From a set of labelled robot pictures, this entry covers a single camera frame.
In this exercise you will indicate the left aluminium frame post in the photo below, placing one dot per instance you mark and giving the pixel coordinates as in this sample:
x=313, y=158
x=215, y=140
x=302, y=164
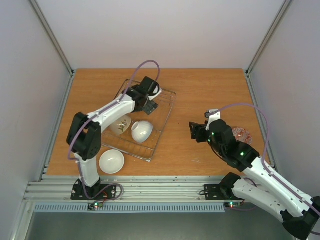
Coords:
x=47, y=28

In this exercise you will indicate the chrome wire dish rack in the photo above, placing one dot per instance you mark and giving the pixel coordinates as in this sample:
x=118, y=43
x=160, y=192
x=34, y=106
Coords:
x=158, y=118

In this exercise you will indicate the right controller board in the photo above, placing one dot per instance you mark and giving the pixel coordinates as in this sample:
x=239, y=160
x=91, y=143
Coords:
x=232, y=205

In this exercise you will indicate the left controller board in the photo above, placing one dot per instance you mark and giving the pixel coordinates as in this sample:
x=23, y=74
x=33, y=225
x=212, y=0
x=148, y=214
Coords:
x=95, y=206

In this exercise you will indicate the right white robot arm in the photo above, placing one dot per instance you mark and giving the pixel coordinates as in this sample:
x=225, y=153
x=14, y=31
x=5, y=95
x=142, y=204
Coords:
x=297, y=211

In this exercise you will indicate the grey slotted cable duct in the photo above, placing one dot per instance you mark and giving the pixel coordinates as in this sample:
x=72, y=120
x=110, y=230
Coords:
x=130, y=208

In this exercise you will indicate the white bowl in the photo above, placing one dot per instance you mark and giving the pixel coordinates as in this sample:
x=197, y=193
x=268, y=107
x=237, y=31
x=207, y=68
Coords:
x=141, y=131
x=111, y=161

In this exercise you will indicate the red patterned small dish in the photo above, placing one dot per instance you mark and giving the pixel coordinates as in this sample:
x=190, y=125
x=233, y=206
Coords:
x=242, y=135

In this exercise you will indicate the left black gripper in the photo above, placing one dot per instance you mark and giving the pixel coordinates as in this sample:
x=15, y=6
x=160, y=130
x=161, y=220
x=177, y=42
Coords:
x=151, y=108

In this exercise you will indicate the aluminium frame post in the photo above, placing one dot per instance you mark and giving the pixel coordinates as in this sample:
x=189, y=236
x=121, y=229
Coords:
x=269, y=34
x=47, y=28

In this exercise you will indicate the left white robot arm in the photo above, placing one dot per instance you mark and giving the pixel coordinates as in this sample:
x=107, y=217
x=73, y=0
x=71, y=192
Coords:
x=85, y=134

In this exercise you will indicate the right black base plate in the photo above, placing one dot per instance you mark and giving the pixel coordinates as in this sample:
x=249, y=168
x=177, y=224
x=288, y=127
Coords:
x=214, y=192

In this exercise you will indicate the right aluminium frame post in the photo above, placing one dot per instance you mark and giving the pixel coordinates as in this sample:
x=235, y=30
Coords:
x=269, y=34

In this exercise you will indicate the floral cream bowl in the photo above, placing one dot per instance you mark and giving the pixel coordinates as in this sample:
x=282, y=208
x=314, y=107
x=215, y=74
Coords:
x=121, y=125

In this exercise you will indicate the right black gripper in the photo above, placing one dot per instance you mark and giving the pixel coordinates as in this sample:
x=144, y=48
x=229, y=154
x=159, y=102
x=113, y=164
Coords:
x=200, y=131

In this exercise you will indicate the controller board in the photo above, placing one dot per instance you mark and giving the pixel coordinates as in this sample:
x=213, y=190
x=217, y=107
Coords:
x=95, y=206
x=232, y=205

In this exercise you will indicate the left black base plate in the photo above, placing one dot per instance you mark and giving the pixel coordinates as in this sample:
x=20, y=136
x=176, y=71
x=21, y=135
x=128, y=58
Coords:
x=98, y=191

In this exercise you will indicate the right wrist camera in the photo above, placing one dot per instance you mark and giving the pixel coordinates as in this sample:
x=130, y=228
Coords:
x=211, y=115

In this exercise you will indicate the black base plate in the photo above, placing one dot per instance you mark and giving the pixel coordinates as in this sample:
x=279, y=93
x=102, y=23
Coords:
x=98, y=191
x=214, y=192

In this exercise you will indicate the aluminium mounting rail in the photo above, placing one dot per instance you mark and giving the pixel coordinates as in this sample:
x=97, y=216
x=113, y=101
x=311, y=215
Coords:
x=137, y=189

